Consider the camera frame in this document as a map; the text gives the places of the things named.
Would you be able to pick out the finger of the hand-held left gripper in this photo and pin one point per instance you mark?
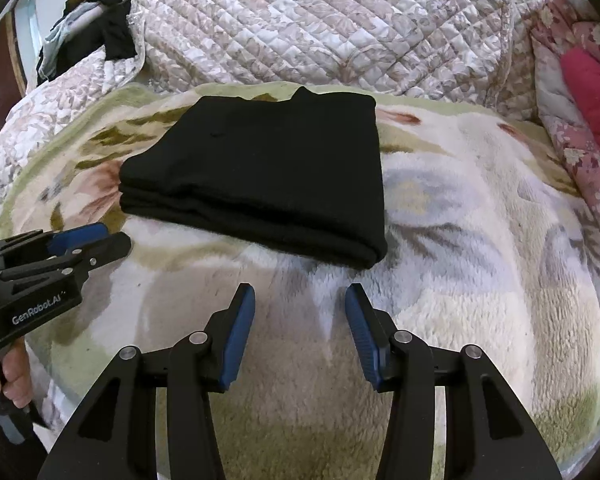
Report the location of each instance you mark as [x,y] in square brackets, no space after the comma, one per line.
[107,250]
[87,236]

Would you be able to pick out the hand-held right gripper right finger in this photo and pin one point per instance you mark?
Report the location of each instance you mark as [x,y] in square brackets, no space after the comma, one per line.
[361,332]

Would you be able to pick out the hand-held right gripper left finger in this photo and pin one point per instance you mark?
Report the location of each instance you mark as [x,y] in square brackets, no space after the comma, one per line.
[240,332]

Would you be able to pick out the black pants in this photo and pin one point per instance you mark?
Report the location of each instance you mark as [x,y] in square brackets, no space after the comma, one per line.
[280,180]

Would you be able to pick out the person's left hand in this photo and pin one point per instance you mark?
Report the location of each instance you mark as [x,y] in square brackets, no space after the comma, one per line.
[17,372]

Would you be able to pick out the floral fleece blanket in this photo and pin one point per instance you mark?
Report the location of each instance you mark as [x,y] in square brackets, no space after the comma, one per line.
[455,260]

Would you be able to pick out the brown wooden cabinet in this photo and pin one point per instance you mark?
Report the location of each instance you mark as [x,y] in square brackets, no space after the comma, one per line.
[0,80]

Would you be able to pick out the pile of clothes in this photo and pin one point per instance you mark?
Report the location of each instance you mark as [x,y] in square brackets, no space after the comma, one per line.
[95,30]

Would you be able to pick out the pink floral quilt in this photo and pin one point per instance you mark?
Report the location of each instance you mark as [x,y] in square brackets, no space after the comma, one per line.
[575,130]

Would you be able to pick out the quilted leaf-print bedspread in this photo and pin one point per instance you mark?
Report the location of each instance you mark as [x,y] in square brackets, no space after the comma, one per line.
[330,25]

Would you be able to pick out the pink pillow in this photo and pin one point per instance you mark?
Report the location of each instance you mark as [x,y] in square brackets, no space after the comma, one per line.
[597,95]

